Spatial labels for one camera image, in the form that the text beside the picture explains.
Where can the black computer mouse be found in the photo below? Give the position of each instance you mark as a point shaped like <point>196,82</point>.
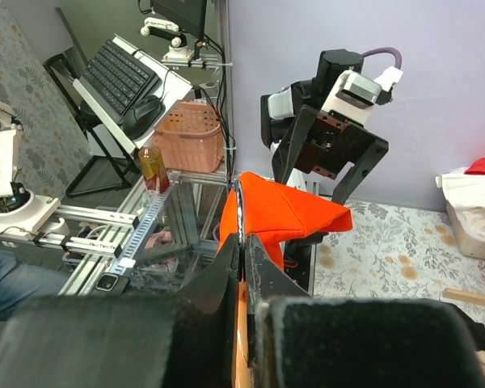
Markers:
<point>141,115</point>

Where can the black computer keyboard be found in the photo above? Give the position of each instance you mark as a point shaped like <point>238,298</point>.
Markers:
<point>117,80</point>

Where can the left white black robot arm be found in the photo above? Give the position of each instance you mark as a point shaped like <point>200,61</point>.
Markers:
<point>278,110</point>

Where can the amber drink bottle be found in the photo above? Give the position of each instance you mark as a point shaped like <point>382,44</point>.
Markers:
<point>153,169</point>

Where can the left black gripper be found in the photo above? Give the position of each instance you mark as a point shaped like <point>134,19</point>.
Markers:
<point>325,144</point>

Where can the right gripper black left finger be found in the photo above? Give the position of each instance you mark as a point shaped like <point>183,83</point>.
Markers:
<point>181,339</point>

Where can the white cloth pile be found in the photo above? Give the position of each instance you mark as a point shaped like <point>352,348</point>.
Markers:
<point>466,197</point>

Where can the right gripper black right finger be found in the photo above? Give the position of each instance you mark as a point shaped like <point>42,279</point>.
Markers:
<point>374,342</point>

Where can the black computer monitor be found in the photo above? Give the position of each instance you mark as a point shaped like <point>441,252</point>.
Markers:
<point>189,15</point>

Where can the orange t shirt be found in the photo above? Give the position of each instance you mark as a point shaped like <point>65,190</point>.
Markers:
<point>283,218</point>

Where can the pink plastic basket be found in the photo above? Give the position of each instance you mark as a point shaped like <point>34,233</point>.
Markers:
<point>190,138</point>

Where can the orange wavy hanger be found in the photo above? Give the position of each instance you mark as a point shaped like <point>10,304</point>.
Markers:
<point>238,189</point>

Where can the small white laundry basket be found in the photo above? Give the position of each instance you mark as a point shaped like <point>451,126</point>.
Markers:
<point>469,243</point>

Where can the smartphone on frame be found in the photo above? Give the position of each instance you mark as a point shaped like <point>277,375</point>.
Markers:
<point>111,284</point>

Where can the seated person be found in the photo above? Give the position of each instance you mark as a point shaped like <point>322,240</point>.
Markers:
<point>20,281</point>

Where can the aluminium rail frame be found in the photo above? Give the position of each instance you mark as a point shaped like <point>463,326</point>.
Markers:
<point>111,241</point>

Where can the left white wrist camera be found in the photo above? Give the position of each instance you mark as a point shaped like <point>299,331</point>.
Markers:
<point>353,96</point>

